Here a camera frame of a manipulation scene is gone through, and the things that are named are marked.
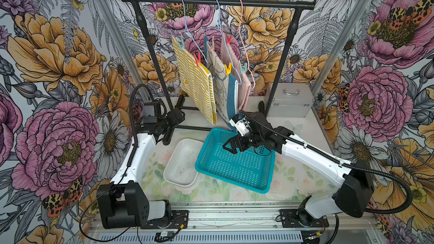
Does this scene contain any silver aluminium case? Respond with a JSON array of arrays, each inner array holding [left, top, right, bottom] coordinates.
[[264, 83, 314, 117]]

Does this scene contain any red clothespin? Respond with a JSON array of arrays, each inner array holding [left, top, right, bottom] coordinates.
[[193, 52, 202, 67], [226, 35, 233, 44]]

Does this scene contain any green clothespin on yellow towel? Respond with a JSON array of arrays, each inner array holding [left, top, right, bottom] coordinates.
[[177, 37, 185, 49]]

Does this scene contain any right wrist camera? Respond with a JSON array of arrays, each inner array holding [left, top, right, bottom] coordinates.
[[229, 114, 252, 137]]

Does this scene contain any light blue wire hanger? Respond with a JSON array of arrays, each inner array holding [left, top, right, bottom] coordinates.
[[174, 0, 212, 72]]

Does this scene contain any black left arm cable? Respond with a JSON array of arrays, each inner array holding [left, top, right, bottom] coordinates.
[[78, 84, 155, 243]]

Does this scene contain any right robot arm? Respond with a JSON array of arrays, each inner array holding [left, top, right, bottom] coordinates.
[[223, 111, 374, 219]]

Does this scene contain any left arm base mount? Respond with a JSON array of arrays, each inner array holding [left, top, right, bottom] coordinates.
[[141, 210, 189, 230]]

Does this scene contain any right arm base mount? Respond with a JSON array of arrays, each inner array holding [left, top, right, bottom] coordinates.
[[275, 209, 330, 229]]

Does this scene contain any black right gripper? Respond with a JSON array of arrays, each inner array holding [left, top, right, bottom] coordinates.
[[223, 131, 264, 154]]

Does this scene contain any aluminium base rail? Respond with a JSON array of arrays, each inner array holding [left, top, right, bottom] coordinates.
[[89, 202, 387, 244]]

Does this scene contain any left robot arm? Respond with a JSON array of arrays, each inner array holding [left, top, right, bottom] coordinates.
[[97, 109, 185, 229]]

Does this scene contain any floral table mat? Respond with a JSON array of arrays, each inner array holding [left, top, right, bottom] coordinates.
[[141, 130, 333, 203]]

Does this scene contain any pink clothespin on blue towel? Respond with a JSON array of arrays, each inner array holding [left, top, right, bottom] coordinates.
[[208, 38, 215, 51]]

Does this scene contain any teal plastic basket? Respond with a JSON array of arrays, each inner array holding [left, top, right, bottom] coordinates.
[[195, 128, 275, 194]]

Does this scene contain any blue and beige towel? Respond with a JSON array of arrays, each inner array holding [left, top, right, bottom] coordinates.
[[205, 37, 238, 131]]

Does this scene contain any black clothes rack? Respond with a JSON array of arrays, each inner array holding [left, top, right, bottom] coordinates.
[[119, 0, 316, 146]]

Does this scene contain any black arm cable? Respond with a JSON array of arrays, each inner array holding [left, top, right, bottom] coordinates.
[[238, 110, 413, 215], [78, 84, 155, 243]]

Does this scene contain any pink wire hanger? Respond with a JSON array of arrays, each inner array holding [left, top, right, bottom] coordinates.
[[237, 0, 256, 89]]

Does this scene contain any red clothespin on yellow towel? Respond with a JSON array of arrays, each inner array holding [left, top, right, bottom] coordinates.
[[193, 52, 202, 67]]

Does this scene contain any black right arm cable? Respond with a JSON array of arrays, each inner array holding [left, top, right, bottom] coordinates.
[[238, 110, 413, 215]]

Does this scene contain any yellow striped towel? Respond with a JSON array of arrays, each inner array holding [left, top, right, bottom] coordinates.
[[172, 37, 217, 124]]

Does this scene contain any mint clothespin on pink towel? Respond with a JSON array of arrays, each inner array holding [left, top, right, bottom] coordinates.
[[240, 63, 248, 73]]

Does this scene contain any pink towel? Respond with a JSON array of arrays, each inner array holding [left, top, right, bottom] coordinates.
[[221, 44, 252, 110]]

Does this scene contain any white plastic tray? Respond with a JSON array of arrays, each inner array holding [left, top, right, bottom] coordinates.
[[163, 138, 203, 188]]

